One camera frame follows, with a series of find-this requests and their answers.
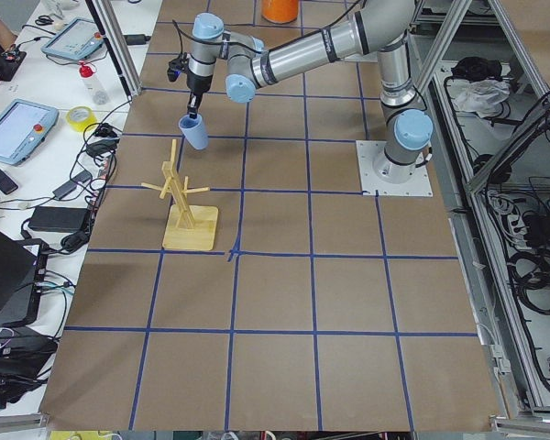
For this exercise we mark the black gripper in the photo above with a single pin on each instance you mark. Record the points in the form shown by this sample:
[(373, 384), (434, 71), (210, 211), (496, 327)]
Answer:
[(195, 83)]

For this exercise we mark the light blue plastic cup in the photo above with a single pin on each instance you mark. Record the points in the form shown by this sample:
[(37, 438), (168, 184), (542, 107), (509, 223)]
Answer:
[(194, 131)]

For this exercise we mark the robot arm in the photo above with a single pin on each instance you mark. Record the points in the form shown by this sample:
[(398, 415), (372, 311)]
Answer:
[(379, 27)]

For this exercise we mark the wooden cup rack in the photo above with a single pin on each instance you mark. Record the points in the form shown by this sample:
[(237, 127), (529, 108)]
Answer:
[(189, 227)]

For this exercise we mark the white squeeze bottle red cap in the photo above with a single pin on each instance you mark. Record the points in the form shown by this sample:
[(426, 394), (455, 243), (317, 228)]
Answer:
[(93, 84)]

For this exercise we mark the yellow tape roll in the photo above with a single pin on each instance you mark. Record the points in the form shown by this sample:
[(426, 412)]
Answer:
[(81, 118)]

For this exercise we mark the orange cylindrical canister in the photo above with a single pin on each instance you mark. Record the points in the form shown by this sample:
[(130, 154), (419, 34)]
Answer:
[(280, 11)]

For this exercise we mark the blue teach pendant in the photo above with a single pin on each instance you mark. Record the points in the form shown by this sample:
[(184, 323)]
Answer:
[(23, 126), (77, 41)]

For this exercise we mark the black power adapter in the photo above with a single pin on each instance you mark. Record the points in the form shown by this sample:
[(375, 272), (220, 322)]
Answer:
[(58, 219)]

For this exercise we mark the black smartphone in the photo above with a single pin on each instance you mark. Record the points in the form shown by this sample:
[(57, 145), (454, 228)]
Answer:
[(7, 185)]

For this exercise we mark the black laptop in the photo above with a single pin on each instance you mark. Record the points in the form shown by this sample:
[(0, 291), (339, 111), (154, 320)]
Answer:
[(22, 269)]

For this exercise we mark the crumpled white cloth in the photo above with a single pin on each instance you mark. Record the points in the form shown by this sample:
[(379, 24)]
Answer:
[(483, 98)]

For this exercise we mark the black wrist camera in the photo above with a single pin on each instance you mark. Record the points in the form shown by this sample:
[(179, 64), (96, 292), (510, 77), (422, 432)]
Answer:
[(175, 69)]

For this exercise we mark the aluminium frame post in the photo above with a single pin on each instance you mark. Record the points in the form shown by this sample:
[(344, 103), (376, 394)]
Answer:
[(105, 19)]

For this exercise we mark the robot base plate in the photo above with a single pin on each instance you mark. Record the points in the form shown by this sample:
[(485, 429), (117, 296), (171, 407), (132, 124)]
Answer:
[(380, 177)]

